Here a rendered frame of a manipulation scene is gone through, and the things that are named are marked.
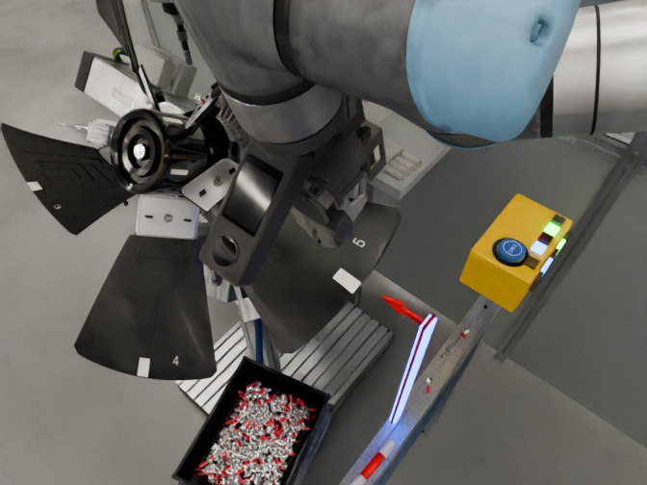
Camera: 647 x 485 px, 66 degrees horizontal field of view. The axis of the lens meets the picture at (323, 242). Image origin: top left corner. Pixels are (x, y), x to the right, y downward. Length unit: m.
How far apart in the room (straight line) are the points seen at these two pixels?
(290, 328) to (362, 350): 1.19
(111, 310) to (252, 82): 0.60
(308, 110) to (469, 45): 0.13
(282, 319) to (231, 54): 0.39
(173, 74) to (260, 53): 0.79
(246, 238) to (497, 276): 0.52
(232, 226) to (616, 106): 0.26
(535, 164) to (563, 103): 0.97
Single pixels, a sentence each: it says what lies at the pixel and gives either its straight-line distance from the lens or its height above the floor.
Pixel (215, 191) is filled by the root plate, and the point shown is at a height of 1.18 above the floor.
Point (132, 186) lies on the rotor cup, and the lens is 0.74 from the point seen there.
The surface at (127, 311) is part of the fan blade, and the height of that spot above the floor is 1.02.
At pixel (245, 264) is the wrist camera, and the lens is 0.37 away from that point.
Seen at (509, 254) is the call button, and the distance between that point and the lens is 0.80.
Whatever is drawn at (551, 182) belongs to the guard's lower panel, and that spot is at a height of 0.84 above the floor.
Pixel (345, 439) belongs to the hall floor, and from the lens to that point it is 1.75.
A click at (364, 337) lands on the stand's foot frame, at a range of 1.80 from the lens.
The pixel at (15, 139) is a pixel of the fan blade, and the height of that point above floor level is 1.13.
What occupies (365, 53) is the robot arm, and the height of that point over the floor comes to 1.57.
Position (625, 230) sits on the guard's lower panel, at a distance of 1.32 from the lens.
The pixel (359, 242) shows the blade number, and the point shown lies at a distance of 0.61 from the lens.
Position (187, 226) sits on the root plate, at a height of 1.10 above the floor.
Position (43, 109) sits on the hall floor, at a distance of 3.16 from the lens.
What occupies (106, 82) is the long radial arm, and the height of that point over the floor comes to 1.12.
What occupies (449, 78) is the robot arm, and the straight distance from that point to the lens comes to 0.20.
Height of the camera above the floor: 1.69
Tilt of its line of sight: 53 degrees down
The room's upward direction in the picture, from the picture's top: straight up
